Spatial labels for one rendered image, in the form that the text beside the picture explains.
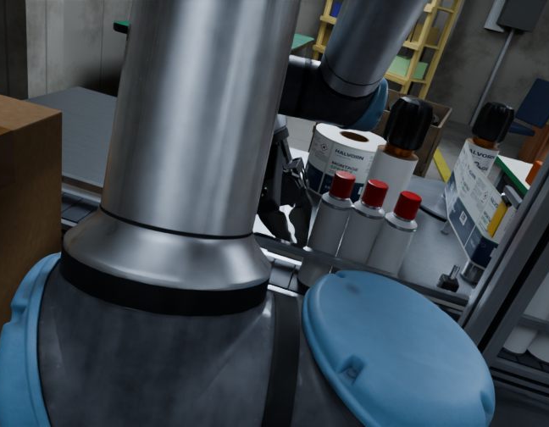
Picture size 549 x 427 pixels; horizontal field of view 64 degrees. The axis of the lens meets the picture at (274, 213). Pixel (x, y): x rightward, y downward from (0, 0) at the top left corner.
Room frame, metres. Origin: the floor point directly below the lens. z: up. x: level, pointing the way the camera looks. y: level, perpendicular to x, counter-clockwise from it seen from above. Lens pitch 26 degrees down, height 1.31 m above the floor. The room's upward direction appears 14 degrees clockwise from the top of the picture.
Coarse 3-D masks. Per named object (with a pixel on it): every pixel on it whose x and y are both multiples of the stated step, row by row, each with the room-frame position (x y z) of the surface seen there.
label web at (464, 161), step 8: (464, 144) 1.21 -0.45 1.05; (464, 152) 1.16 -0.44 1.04; (464, 160) 1.11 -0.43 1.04; (472, 160) 1.02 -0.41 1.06; (456, 168) 1.18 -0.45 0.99; (464, 168) 1.07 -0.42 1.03; (456, 176) 1.13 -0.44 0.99; (464, 176) 1.02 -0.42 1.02; (448, 184) 1.19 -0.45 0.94; (456, 184) 1.08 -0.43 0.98; (448, 192) 1.13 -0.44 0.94; (456, 192) 1.04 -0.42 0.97; (448, 200) 1.09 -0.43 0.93; (448, 208) 1.04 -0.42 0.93
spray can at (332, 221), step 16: (336, 176) 0.63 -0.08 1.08; (352, 176) 0.64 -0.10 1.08; (336, 192) 0.63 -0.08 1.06; (320, 208) 0.63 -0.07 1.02; (336, 208) 0.62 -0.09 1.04; (320, 224) 0.62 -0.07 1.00; (336, 224) 0.62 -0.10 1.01; (320, 240) 0.62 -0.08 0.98; (336, 240) 0.62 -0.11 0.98; (304, 272) 0.62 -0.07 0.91; (320, 272) 0.62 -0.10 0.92
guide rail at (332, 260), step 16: (64, 176) 0.64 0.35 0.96; (96, 192) 0.64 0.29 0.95; (256, 240) 0.61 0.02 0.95; (272, 240) 0.61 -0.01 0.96; (304, 256) 0.60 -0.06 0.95; (320, 256) 0.60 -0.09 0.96; (336, 256) 0.61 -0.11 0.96; (384, 272) 0.60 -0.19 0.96; (416, 288) 0.58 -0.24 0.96; (432, 288) 0.59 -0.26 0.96; (464, 304) 0.58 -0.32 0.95; (528, 320) 0.57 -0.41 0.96; (544, 320) 0.58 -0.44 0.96
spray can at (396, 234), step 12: (408, 192) 0.64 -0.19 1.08; (396, 204) 0.63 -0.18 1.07; (408, 204) 0.61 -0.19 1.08; (396, 216) 0.62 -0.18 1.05; (408, 216) 0.61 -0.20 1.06; (384, 228) 0.62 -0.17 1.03; (396, 228) 0.60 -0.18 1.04; (408, 228) 0.60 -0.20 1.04; (384, 240) 0.61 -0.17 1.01; (396, 240) 0.60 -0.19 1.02; (408, 240) 0.61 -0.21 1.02; (372, 252) 0.62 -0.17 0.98; (384, 252) 0.61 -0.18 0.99; (396, 252) 0.60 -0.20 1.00; (372, 264) 0.61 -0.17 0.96; (384, 264) 0.60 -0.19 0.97; (396, 264) 0.61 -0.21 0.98
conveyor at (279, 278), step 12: (72, 204) 0.69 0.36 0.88; (84, 204) 0.70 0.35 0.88; (96, 204) 0.71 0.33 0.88; (72, 216) 0.65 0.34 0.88; (84, 216) 0.67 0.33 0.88; (276, 264) 0.67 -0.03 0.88; (288, 264) 0.68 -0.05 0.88; (276, 276) 0.63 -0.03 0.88; (288, 276) 0.64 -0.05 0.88; (288, 288) 0.61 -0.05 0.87; (300, 288) 0.61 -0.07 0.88; (516, 360) 0.57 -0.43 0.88; (528, 360) 0.58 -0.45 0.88
